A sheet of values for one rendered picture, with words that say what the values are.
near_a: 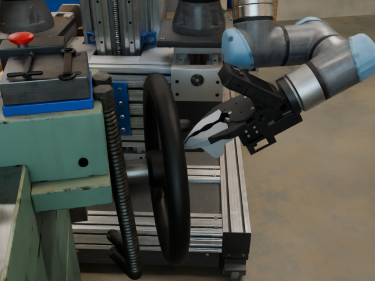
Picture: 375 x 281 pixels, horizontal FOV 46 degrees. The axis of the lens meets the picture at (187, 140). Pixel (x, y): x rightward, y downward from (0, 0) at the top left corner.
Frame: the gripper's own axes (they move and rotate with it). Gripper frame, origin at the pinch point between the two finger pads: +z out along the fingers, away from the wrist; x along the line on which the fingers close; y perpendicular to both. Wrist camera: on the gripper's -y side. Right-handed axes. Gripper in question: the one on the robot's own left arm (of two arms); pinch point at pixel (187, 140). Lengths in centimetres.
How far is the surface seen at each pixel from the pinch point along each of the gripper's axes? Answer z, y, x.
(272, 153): -14, 107, 102
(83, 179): 10.1, -17.0, -19.9
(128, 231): 12.4, -2.6, -16.5
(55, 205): 14.2, -17.0, -21.9
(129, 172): 7.5, -9.3, -12.7
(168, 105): -3.3, -17.7, -15.7
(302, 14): -105, 171, 323
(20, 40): 8.3, -32.3, -9.6
